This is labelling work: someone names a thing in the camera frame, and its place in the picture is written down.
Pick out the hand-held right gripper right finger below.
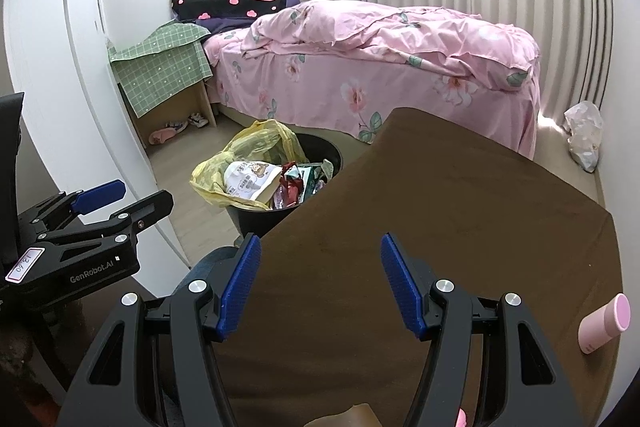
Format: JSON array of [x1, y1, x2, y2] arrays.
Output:
[[380, 233, 586, 427]]

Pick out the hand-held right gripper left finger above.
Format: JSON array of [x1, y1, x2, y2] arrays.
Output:
[[57, 234, 262, 427]]

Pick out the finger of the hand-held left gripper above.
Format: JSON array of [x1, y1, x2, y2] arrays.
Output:
[[37, 189, 174, 258], [17, 179, 126, 235]]

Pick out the black trash bin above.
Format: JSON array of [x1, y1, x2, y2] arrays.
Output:
[[227, 133, 346, 248]]

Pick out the white printed paper cup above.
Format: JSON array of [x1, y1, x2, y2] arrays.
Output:
[[222, 161, 283, 202]]

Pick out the red foil wrapper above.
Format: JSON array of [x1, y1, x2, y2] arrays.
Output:
[[272, 162, 306, 210]]

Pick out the brown tablecloth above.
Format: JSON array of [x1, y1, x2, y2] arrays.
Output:
[[190, 107, 626, 427]]

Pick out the green checked cloth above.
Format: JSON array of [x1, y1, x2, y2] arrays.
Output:
[[109, 21, 213, 120]]

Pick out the pink bottle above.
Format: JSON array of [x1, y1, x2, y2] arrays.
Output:
[[578, 293, 632, 354]]

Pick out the pink floral bed sheet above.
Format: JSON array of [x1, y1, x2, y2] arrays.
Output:
[[202, 29, 542, 160]]

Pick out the white plastic bag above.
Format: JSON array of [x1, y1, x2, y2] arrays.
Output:
[[564, 101, 605, 172]]

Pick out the pink floral duvet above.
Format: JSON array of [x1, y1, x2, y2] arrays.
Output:
[[242, 0, 541, 92]]

